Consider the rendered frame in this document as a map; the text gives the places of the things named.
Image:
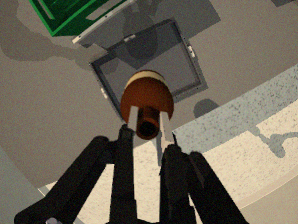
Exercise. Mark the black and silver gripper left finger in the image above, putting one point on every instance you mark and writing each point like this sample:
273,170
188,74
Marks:
66,198

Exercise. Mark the green crate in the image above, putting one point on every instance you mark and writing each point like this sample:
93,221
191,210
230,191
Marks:
61,10

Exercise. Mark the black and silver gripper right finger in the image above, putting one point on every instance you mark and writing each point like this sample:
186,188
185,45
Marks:
213,203

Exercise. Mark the grey square tray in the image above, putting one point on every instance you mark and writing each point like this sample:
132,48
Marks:
164,51

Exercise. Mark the brown glass bottle with cream label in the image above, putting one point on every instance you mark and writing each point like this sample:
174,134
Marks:
147,90

